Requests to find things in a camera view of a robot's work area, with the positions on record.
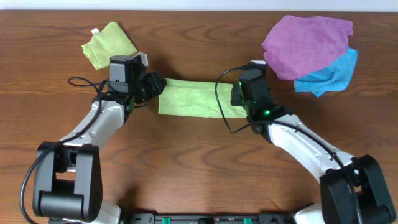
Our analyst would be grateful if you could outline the purple cloth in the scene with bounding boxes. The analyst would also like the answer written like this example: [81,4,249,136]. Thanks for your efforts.
[262,15,353,80]

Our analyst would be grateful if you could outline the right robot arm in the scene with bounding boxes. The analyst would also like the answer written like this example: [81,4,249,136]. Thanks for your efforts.
[231,68,397,224]

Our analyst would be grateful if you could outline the right black cable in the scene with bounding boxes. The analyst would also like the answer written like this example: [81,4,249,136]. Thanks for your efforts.
[213,65,364,224]

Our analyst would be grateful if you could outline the blue cloth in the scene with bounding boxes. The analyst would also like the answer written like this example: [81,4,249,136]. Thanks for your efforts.
[294,48,358,98]

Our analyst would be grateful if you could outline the folded green cloth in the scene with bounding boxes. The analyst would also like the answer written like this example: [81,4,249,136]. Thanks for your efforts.
[81,22,137,70]

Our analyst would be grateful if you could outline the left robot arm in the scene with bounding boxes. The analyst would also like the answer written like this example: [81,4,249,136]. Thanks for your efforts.
[29,52,167,223]

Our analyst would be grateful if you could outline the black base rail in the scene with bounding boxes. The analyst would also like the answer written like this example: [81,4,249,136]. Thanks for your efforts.
[120,213,296,224]

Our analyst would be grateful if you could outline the green microfiber cloth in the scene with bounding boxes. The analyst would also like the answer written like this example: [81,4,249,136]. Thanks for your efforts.
[158,79,246,118]

